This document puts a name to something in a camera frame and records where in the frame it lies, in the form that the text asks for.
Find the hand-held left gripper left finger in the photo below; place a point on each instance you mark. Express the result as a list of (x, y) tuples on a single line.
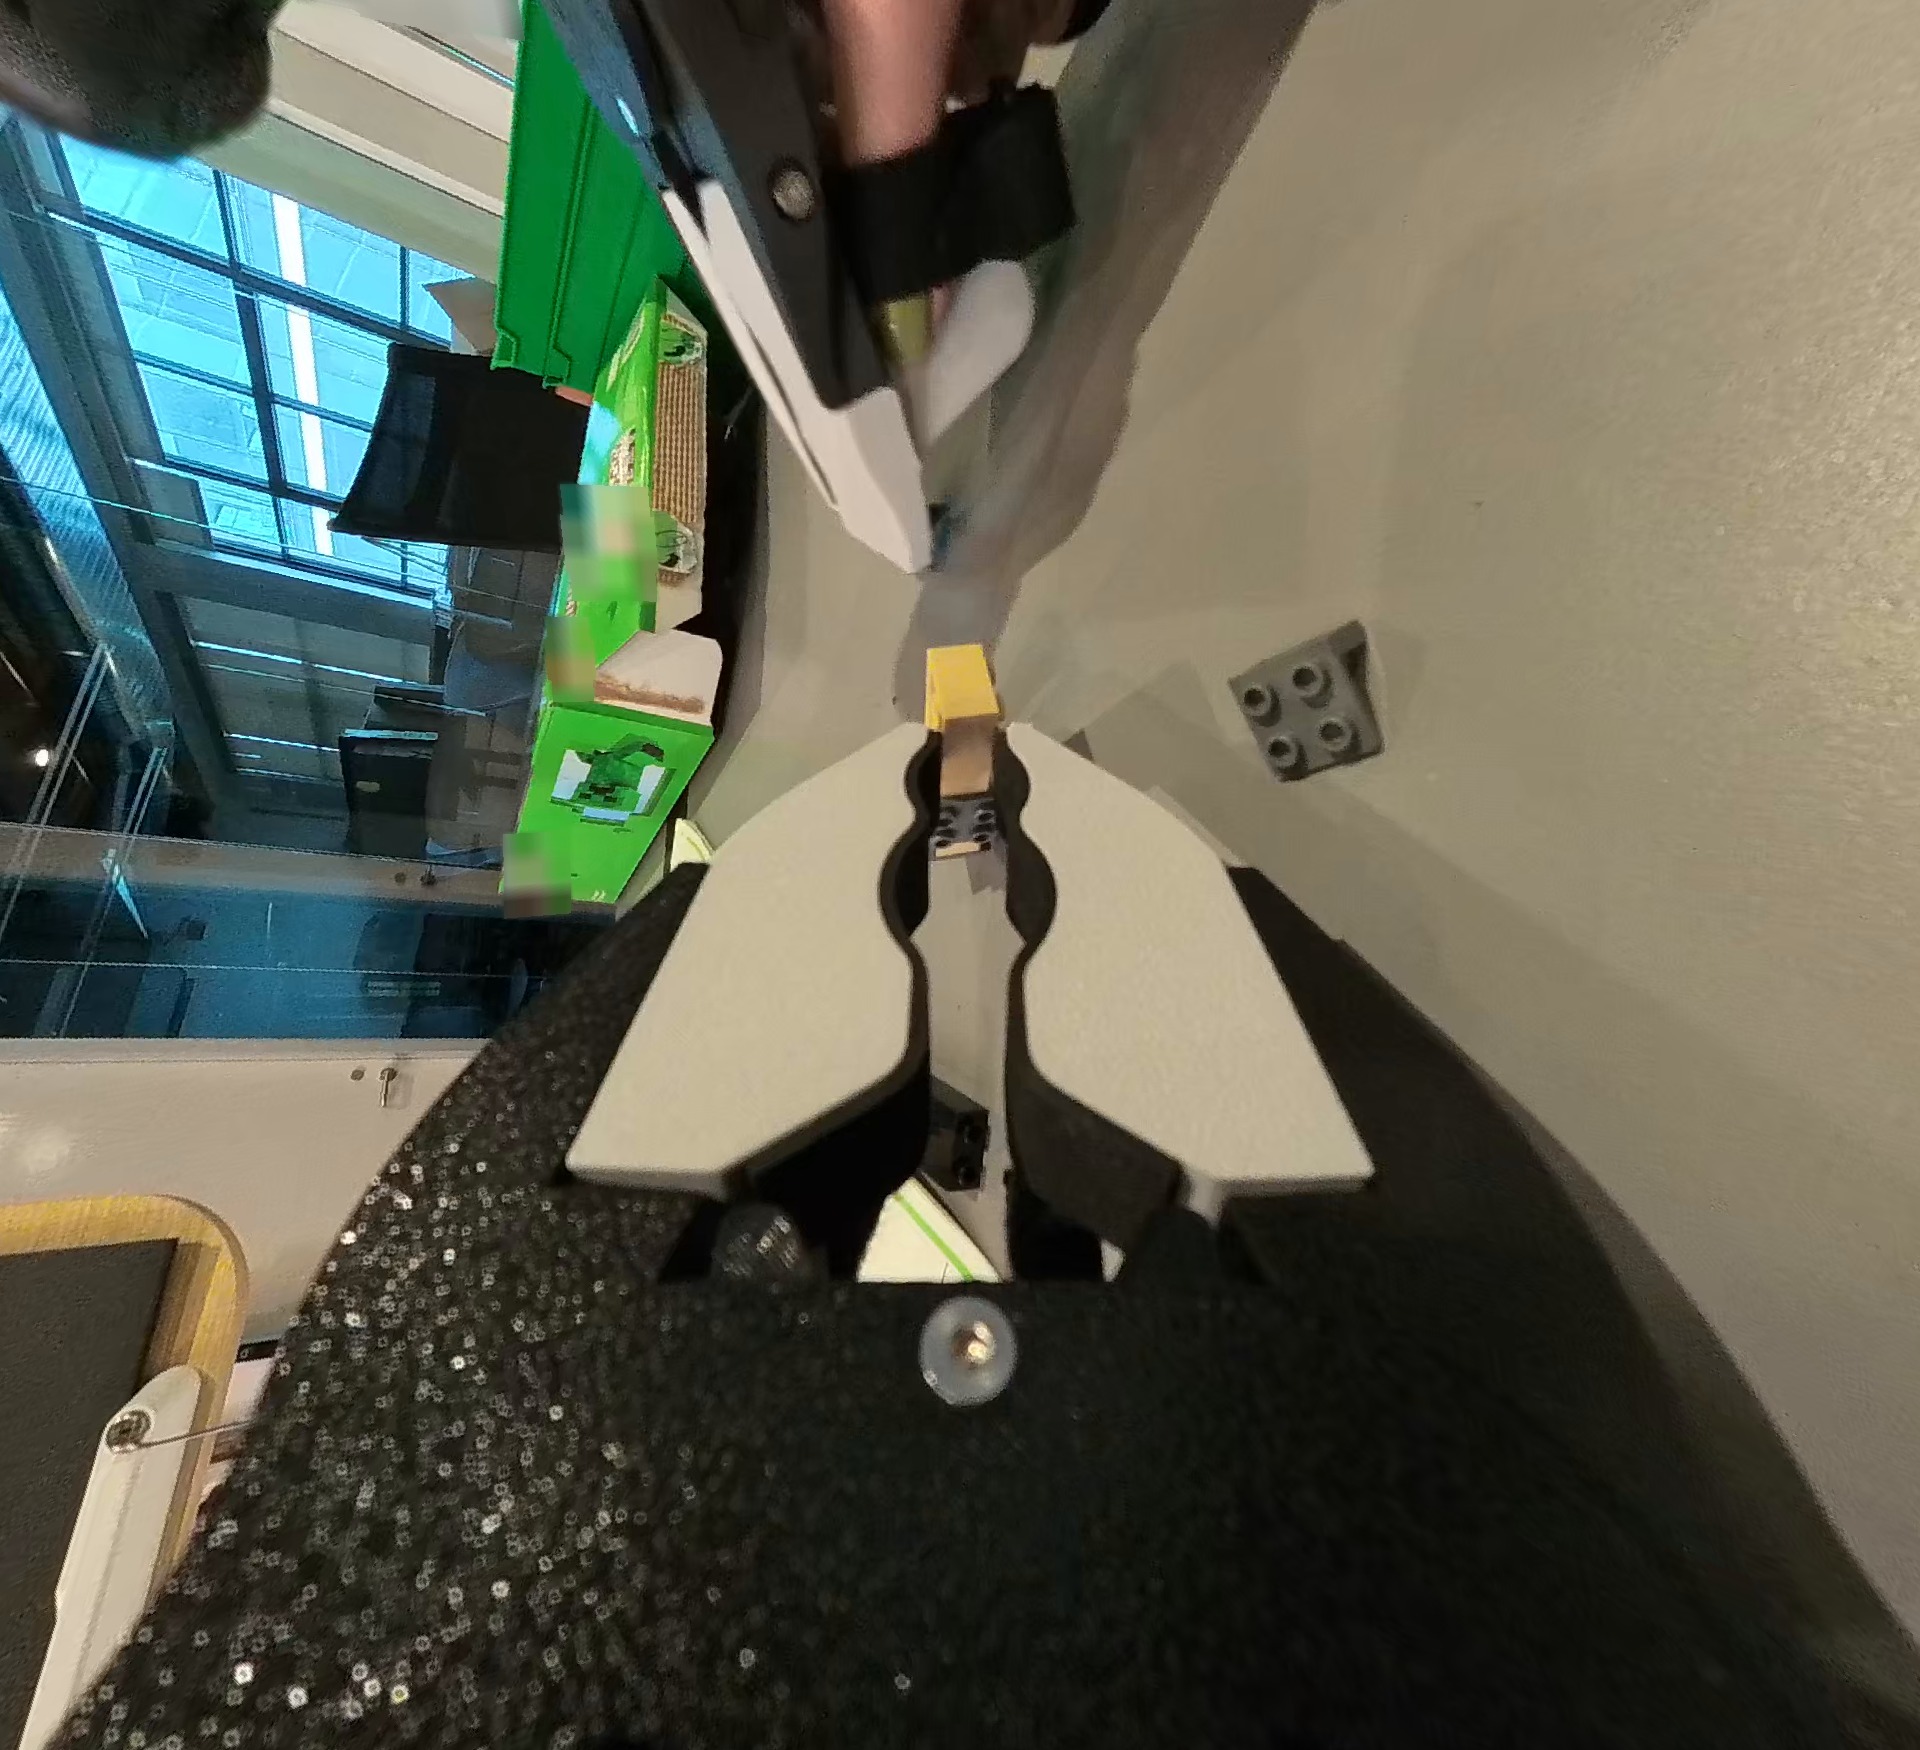
[(750, 1000)]

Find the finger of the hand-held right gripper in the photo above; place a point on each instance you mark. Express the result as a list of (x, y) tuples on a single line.
[(870, 473)]

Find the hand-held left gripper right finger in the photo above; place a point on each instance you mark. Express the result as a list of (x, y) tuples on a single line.
[(1184, 1014)]

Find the yellow brick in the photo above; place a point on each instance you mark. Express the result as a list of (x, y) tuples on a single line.
[(960, 691)]

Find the dark grey square brick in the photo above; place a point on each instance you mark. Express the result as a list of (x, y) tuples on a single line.
[(1314, 699)]

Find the grey desk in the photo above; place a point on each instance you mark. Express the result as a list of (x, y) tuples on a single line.
[(1576, 430)]

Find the green plastic crate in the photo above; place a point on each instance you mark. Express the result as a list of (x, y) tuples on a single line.
[(569, 220)]

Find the green cardboard toy box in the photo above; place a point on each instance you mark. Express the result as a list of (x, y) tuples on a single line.
[(676, 760)]

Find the black long brick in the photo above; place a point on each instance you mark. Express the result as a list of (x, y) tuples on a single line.
[(960, 1143)]

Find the open instruction booklet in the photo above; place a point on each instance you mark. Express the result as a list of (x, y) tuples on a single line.
[(931, 1240)]

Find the black mesh office chair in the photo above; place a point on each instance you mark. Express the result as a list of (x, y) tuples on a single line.
[(450, 459)]

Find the white cabinet door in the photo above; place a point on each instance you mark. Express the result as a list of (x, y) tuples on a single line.
[(225, 1119)]

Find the dark panel yellow frame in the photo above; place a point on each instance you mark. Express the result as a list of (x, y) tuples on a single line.
[(89, 1331)]

